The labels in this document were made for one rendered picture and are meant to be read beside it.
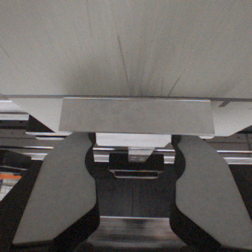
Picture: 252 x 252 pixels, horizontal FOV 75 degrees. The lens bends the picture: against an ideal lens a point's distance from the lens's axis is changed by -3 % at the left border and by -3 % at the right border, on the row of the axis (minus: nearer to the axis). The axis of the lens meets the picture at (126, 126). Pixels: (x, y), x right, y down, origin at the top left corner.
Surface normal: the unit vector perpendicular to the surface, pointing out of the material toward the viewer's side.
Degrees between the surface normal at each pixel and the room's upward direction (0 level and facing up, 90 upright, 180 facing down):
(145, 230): 90
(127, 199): 90
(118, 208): 90
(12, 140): 90
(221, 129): 0
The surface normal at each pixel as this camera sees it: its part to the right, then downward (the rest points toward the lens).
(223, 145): -0.01, -0.32
